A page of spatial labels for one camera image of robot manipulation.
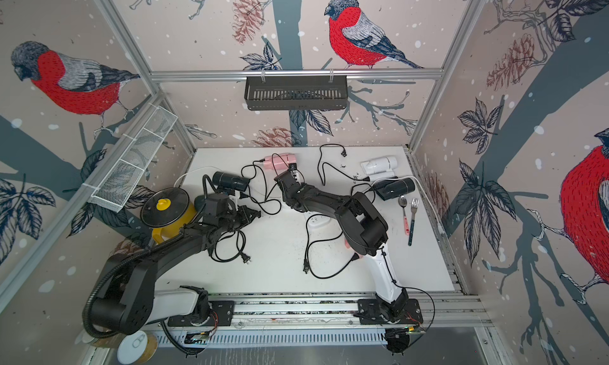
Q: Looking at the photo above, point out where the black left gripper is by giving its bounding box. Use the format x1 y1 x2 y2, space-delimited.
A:
218 205 259 233

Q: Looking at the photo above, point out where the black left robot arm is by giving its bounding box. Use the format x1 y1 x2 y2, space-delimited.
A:
82 194 261 339

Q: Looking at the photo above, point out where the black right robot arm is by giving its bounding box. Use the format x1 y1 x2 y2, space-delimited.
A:
274 171 423 325

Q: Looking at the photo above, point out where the pink hair dryer near arm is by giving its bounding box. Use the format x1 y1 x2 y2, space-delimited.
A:
344 239 362 262

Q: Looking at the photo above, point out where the dark green small hair dryer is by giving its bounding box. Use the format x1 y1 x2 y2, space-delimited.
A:
212 171 250 192

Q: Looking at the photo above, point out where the pink folding hair dryer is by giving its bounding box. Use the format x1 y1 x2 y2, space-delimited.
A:
263 153 297 173

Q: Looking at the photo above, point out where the white power strip right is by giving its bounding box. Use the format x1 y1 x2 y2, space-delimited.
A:
306 214 333 229

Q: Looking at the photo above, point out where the yellow pot with glass lid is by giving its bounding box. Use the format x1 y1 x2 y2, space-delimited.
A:
141 187 196 244

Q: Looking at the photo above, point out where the dark green folding hair dryer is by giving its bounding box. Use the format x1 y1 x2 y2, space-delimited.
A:
372 178 416 201

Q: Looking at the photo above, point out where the white folding hair dryer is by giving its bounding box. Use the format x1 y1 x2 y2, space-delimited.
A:
361 156 398 176

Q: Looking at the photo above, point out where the white lidded tin can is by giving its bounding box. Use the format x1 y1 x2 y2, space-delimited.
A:
117 331 158 364

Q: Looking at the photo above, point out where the black cord of near dryer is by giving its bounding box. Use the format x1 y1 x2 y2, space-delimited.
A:
302 213 360 280

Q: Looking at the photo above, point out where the black cord of white dryer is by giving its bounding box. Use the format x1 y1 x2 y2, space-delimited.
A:
316 143 370 187

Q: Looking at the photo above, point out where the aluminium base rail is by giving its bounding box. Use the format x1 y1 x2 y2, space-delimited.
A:
141 291 491 349

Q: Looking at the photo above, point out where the black hanging wall basket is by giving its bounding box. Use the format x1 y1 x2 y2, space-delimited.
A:
244 76 348 111

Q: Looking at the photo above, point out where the white wire basket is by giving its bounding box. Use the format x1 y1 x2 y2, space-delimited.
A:
88 106 178 212

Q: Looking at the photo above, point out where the silver spoon pink handle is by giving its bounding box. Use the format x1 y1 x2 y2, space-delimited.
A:
398 195 410 236

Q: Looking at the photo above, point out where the silver fork dark handle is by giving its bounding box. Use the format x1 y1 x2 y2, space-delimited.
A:
408 198 420 246

